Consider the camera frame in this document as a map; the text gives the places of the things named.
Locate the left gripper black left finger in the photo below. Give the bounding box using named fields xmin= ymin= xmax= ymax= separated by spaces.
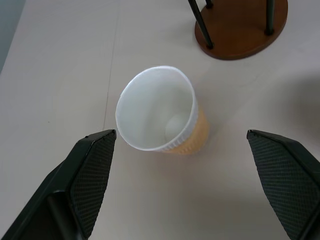
xmin=0 ymin=128 xmax=118 ymax=240

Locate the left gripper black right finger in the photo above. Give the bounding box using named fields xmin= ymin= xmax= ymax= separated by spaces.
xmin=246 ymin=129 xmax=320 ymax=240

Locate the tan and white paper cup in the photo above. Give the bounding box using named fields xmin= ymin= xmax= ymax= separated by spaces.
xmin=114 ymin=65 xmax=211 ymax=157

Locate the wire cup holder wooden base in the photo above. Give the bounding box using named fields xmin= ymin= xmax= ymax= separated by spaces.
xmin=187 ymin=0 xmax=289 ymax=61

